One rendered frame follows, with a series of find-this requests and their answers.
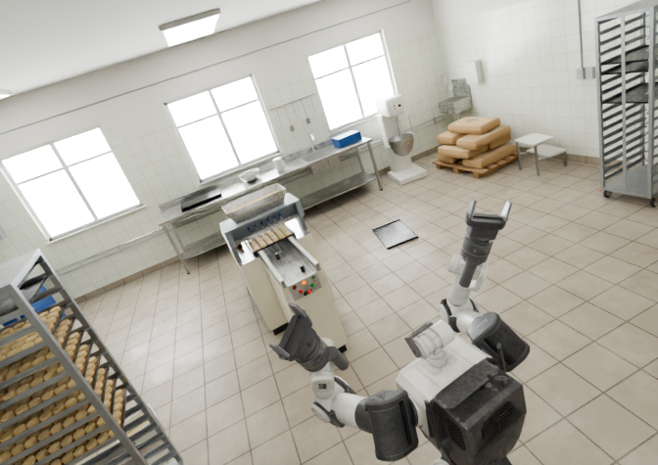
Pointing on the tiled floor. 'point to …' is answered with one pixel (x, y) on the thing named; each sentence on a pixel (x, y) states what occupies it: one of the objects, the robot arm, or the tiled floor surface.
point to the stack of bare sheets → (394, 234)
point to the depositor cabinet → (251, 268)
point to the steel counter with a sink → (326, 152)
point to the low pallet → (476, 167)
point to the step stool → (539, 149)
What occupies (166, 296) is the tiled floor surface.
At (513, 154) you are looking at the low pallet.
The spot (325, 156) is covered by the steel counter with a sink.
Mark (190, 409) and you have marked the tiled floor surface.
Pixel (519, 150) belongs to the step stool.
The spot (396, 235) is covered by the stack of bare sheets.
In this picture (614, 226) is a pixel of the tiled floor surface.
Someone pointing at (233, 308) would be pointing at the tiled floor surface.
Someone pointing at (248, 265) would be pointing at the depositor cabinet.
